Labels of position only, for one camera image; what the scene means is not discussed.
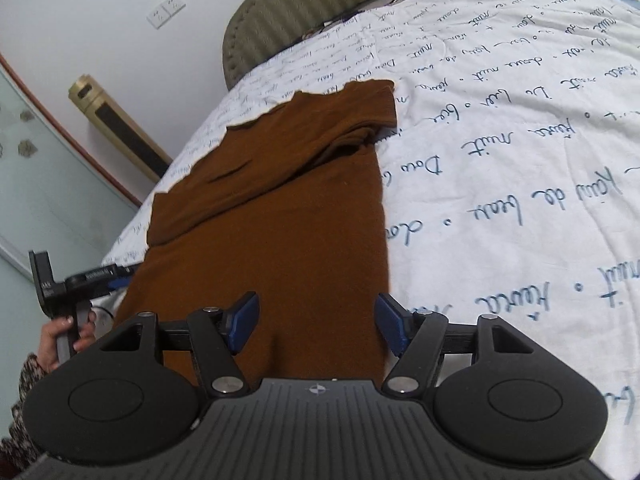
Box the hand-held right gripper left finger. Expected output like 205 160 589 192
107 291 261 400

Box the wooden door frame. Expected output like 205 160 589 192
0 51 143 208

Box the gold tower air conditioner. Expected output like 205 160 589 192
68 74 173 183

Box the white script-printed blanket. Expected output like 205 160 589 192
100 0 640 480

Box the person's left hand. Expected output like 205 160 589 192
39 310 97 374

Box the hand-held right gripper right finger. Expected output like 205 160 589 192
375 292 532 400

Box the brown knit sweater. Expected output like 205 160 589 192
114 79 398 388

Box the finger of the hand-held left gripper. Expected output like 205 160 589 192
82 263 144 293

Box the olive padded headboard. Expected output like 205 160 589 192
222 0 453 92

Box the frosted glass door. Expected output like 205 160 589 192
0 67 138 273

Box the person's left forearm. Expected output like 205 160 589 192
0 352 53 467

